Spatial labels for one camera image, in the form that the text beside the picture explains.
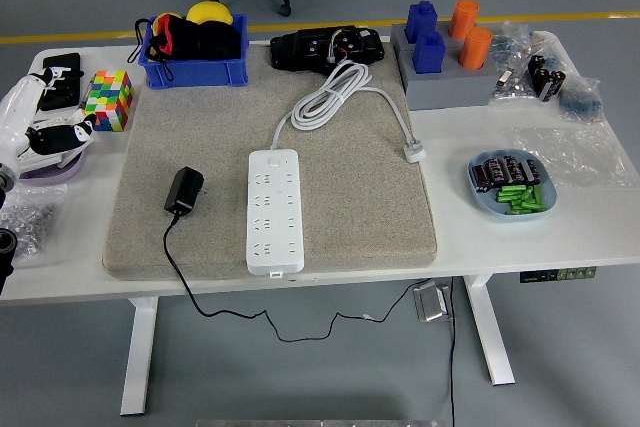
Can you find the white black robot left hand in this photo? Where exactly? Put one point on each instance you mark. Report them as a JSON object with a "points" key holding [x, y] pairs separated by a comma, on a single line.
{"points": [[15, 107]]}

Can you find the black power adapter plug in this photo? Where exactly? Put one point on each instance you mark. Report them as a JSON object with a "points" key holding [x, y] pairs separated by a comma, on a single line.
{"points": [[182, 192]]}

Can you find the white power strip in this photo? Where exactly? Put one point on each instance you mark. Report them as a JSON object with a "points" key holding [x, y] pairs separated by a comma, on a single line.
{"points": [[275, 237]]}

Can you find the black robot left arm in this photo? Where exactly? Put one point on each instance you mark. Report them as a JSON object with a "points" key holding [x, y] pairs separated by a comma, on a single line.
{"points": [[6, 242]]}

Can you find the black smartphone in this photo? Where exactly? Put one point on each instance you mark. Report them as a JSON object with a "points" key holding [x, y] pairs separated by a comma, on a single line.
{"points": [[60, 59]]}

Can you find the purple plate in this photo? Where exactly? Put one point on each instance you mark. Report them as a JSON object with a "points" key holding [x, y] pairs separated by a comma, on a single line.
{"points": [[50, 176]]}

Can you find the multicolour puzzle cube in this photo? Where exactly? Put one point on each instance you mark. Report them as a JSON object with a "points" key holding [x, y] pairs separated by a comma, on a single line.
{"points": [[107, 102]]}

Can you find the bag of metal nuts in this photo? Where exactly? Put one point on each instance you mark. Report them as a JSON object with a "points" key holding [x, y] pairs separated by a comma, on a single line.
{"points": [[30, 219]]}

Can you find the blue plastic bin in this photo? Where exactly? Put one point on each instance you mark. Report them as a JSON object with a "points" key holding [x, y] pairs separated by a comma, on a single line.
{"points": [[200, 72]]}

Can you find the white table leg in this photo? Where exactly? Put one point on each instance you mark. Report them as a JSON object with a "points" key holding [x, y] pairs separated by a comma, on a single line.
{"points": [[140, 357], [487, 332]]}

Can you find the grey-brown mat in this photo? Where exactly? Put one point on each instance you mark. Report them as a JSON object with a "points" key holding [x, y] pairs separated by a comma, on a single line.
{"points": [[350, 207]]}

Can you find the blue block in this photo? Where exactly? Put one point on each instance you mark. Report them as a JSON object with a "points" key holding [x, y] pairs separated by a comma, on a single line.
{"points": [[421, 22], [429, 54]]}

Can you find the grey block holder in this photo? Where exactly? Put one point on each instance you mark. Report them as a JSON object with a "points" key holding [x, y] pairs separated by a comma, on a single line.
{"points": [[450, 89]]}

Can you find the orange cylinder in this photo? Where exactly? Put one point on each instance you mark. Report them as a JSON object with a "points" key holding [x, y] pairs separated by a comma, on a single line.
{"points": [[475, 49], [462, 19]]}

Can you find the silver floor socket box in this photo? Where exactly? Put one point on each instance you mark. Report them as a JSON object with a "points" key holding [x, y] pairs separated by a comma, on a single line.
{"points": [[431, 303]]}

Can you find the black capacitor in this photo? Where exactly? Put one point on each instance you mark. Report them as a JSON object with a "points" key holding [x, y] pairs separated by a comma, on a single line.
{"points": [[526, 171], [494, 171], [481, 177], [535, 172], [511, 169]]}

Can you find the light blue plate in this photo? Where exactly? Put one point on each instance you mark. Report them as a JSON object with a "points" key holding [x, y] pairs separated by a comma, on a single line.
{"points": [[480, 202]]}

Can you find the bag of metal parts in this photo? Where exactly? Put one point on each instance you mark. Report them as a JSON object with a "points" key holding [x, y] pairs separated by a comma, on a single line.
{"points": [[510, 89]]}

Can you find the bag of blue components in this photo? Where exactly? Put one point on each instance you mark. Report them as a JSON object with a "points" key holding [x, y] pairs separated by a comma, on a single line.
{"points": [[580, 99], [515, 42]]}

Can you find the bag of black capacitors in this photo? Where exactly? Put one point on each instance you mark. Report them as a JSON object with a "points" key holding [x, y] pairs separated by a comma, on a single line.
{"points": [[545, 77]]}

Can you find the empty clear plastic bag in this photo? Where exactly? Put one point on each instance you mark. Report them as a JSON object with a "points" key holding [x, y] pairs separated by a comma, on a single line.
{"points": [[575, 152]]}

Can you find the black table control panel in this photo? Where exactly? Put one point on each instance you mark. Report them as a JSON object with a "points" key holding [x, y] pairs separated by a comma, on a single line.
{"points": [[555, 274]]}

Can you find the white wall socket panel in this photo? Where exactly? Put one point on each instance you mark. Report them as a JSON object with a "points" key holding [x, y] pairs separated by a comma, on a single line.
{"points": [[45, 160]]}

